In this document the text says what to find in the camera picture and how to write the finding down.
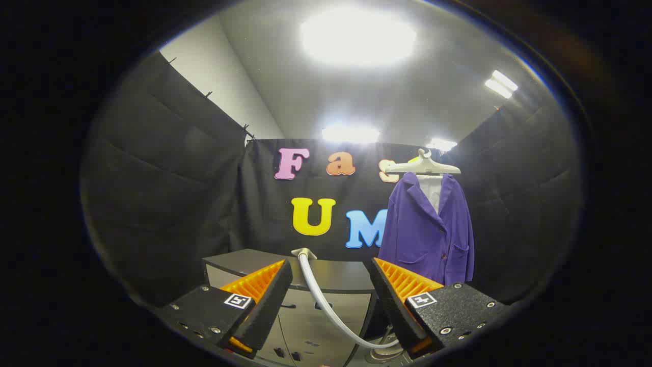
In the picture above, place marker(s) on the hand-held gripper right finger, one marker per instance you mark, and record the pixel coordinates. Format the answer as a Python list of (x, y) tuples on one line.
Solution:
[(389, 300)]

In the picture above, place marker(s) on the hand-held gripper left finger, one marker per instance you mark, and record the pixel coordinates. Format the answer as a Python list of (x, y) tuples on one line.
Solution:
[(267, 300)]

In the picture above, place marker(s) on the white garment steamer head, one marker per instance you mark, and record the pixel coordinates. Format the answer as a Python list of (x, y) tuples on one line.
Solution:
[(304, 253)]

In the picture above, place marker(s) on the grey steamer base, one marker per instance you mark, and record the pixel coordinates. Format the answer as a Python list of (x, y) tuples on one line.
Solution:
[(382, 354)]

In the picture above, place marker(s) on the beige plastic clothes hanger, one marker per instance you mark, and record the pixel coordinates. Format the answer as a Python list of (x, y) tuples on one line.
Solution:
[(423, 165)]

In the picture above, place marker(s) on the grey cabinet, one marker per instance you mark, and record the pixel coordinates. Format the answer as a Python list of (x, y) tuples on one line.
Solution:
[(331, 278)]

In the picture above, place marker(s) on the white inner shirt panel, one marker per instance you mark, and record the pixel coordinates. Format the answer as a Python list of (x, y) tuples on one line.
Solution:
[(433, 191)]

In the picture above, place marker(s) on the black backdrop cloth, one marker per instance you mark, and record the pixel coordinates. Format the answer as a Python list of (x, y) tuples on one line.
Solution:
[(326, 193)]

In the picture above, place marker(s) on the plain black side curtain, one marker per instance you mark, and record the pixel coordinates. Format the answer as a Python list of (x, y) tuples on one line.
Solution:
[(163, 193), (519, 204)]

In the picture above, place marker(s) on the double strip ceiling light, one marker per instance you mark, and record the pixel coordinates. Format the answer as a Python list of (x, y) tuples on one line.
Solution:
[(501, 84)]

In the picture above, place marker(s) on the large square ceiling light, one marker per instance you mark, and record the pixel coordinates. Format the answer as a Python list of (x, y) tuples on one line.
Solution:
[(356, 35)]

